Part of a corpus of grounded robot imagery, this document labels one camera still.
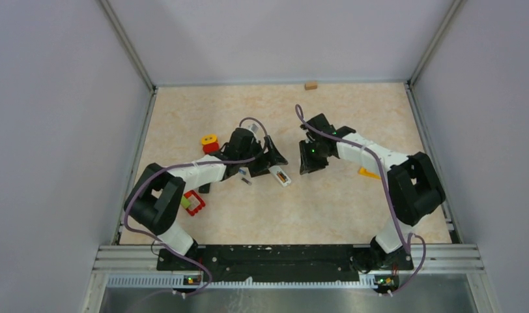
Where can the small wooden block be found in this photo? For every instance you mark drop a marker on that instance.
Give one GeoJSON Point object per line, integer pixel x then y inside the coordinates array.
{"type": "Point", "coordinates": [310, 86]}

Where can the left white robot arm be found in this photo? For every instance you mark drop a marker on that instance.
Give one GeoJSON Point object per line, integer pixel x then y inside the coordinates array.
{"type": "Point", "coordinates": [155, 199]}

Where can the black remote control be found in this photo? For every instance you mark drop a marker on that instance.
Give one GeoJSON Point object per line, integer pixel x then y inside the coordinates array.
{"type": "Point", "coordinates": [204, 189]}

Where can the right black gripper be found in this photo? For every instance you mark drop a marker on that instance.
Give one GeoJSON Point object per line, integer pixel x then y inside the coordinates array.
{"type": "Point", "coordinates": [308, 165]}

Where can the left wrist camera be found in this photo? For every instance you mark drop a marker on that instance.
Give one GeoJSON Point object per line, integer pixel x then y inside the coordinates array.
{"type": "Point", "coordinates": [253, 128]}

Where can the orange battery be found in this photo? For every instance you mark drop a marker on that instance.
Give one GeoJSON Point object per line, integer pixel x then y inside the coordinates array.
{"type": "Point", "coordinates": [282, 177]}

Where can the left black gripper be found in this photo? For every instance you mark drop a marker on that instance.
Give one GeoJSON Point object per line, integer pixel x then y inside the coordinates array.
{"type": "Point", "coordinates": [273, 158]}

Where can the white remote control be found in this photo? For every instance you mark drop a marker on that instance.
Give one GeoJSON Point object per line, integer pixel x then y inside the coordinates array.
{"type": "Point", "coordinates": [274, 169]}

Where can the yellow triangle frame toy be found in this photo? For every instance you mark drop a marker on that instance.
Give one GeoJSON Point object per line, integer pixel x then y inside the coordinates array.
{"type": "Point", "coordinates": [366, 173]}

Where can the black battery right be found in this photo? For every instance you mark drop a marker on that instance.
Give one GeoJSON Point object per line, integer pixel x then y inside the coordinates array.
{"type": "Point", "coordinates": [246, 181]}

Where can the red toy basket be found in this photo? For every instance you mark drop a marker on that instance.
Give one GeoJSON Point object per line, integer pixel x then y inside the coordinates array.
{"type": "Point", "coordinates": [197, 203]}

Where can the green block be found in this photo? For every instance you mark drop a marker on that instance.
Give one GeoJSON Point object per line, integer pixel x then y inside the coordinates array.
{"type": "Point", "coordinates": [185, 203]}

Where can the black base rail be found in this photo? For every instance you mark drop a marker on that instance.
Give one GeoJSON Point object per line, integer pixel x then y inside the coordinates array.
{"type": "Point", "coordinates": [286, 263]}

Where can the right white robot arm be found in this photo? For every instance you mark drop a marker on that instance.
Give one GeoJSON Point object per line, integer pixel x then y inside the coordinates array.
{"type": "Point", "coordinates": [410, 182]}

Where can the red yellow toy block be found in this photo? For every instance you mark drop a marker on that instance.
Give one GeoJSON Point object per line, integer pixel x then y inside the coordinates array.
{"type": "Point", "coordinates": [210, 143]}

